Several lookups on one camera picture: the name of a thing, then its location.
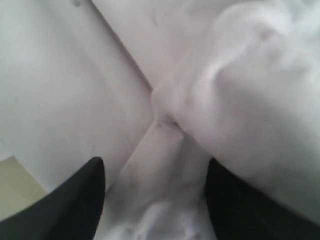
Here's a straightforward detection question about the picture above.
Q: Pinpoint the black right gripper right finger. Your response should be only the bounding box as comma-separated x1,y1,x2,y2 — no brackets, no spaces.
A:
204,158,320,240

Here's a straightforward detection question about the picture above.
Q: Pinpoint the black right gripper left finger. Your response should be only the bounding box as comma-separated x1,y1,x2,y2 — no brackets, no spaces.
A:
0,157,105,240

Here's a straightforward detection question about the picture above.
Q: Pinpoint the white t-shirt red logo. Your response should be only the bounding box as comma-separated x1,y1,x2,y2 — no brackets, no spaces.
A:
0,0,320,240

